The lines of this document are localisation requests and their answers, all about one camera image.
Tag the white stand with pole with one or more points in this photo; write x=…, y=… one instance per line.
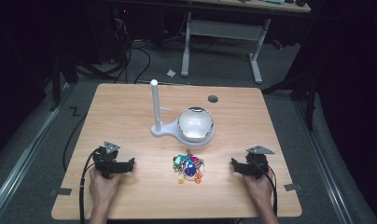
x=164, y=127

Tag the person's right hand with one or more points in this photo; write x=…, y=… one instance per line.
x=259, y=188

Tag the person's left hand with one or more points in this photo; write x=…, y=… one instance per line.
x=102, y=186

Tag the white paper scrap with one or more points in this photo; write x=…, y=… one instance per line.
x=171, y=73

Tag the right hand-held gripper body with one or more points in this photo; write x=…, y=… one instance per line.
x=257, y=163

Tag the metal floor rail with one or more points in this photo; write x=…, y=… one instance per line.
x=25, y=152
x=323, y=161

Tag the white-legged background desk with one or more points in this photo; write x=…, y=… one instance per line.
x=222, y=29

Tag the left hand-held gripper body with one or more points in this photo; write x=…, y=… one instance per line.
x=106, y=161

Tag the black zigzag floor tape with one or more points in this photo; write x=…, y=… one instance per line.
x=75, y=111

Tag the grey tape piece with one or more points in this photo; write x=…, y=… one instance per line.
x=61, y=191
x=292, y=187

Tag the shiny metal bowl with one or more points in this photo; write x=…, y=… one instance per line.
x=196, y=123

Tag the bunch of coloured key tags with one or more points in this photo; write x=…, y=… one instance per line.
x=188, y=166

